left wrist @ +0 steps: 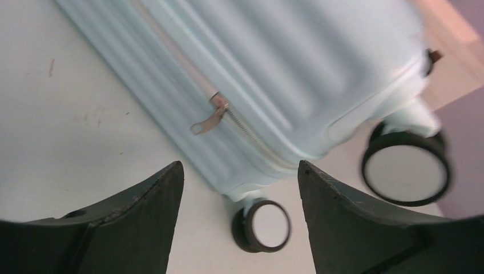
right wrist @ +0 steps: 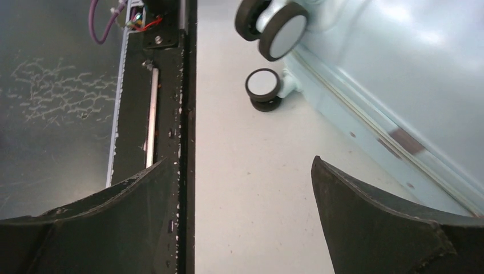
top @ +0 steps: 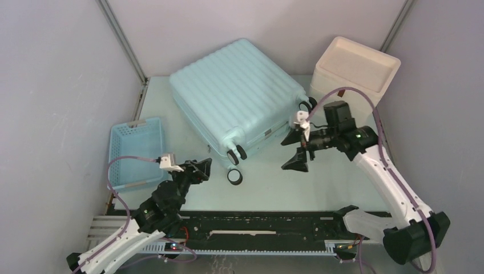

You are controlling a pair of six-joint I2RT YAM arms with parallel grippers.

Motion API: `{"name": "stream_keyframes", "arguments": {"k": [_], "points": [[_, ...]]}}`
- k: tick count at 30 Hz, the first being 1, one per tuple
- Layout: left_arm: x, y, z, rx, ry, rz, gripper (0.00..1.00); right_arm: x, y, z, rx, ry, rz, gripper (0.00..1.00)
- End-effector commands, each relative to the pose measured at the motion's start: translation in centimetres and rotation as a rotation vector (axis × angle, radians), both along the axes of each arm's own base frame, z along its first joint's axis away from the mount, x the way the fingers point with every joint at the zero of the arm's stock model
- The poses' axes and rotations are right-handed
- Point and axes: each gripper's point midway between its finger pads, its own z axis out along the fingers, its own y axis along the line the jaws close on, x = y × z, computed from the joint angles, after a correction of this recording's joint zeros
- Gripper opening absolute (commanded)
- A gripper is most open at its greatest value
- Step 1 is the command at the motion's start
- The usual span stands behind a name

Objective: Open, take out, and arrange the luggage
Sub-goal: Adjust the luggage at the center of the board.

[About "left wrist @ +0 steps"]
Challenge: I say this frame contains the light blue ribbed suitcase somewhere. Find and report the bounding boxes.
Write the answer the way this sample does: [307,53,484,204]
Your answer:
[58,1,452,253]

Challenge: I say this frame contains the cream plastic drawer cabinet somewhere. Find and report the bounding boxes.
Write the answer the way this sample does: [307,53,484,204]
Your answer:
[411,0,483,110]

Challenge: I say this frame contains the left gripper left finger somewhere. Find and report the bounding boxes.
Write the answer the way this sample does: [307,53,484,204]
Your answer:
[1,161,184,273]

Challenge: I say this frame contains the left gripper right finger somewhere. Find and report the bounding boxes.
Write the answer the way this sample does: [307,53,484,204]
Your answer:
[297,161,483,273]

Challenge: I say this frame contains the silver zipper pull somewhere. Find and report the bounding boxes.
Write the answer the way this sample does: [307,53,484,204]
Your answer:
[190,92,229,135]

